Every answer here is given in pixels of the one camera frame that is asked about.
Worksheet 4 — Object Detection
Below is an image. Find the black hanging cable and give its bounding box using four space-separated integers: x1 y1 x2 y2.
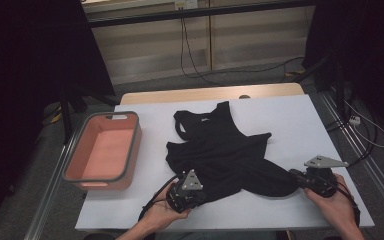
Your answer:
179 16 306 86

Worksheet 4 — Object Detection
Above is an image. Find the person's left hand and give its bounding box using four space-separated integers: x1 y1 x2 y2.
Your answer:
141 192 192 232

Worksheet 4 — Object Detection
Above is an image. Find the hand-held gripper cable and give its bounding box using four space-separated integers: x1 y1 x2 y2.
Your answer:
138 174 181 221
313 174 361 228

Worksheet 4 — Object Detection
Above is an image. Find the person's right hand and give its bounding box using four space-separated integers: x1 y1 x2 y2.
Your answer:
304 173 360 232

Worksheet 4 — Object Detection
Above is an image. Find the white cable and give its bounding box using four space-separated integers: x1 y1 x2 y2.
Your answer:
344 99 384 149

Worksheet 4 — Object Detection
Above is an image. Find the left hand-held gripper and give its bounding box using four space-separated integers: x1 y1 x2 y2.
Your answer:
165 169 208 214

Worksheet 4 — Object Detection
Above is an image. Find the white table board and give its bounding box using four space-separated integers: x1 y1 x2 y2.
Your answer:
74 94 375 233

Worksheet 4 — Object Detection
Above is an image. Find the white wall socket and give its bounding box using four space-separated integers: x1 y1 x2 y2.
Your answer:
174 0 199 10

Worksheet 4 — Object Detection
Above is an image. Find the black curtain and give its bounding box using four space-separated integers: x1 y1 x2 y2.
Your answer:
303 0 384 134
0 0 116 231

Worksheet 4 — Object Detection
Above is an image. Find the pink storage basket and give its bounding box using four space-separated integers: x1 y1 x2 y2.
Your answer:
62 110 143 192

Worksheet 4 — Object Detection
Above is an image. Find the left hand-held gripper cable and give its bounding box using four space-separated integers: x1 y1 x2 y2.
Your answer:
138 174 181 221

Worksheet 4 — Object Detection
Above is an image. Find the black tank top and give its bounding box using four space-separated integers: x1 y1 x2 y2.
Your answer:
165 100 299 204

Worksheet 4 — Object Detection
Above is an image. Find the black floor cable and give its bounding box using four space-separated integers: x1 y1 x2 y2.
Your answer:
324 99 379 168

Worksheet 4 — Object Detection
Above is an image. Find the wooden table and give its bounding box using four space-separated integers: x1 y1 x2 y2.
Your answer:
119 82 306 106

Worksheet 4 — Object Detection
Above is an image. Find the right hand-held gripper cable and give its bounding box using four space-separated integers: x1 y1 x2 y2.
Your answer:
313 174 361 228

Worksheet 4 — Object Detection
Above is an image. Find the black horizontal bar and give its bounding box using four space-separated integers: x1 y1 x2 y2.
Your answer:
86 0 314 29

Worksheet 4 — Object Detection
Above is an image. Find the black metal stand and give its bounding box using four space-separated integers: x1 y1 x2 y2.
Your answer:
293 53 348 123
59 84 119 144

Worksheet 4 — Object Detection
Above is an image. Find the aluminium rail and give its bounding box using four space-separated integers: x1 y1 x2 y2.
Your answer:
23 129 81 240
319 91 384 218

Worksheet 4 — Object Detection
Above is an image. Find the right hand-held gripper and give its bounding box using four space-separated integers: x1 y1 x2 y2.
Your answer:
289 155 350 198

